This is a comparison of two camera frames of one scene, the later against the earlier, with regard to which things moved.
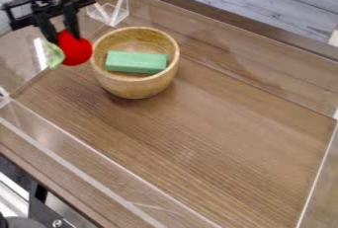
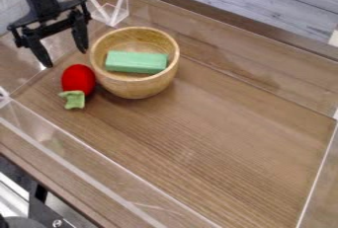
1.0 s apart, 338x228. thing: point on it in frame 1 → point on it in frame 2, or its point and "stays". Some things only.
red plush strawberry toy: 76,49 → 78,82
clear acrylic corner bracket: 108,13 stays
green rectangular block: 137,62 stays
